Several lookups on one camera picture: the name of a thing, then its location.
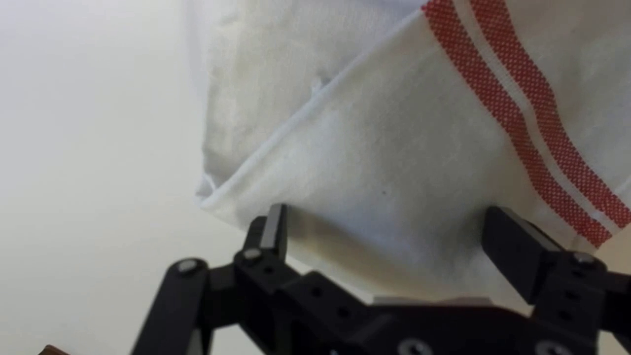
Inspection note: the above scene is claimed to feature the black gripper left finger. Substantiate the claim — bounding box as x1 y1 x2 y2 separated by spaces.
131 203 358 355

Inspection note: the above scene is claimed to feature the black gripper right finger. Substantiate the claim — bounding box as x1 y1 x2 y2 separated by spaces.
482 205 631 355

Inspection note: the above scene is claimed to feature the white towel with red stripes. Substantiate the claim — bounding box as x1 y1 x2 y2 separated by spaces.
182 0 631 311

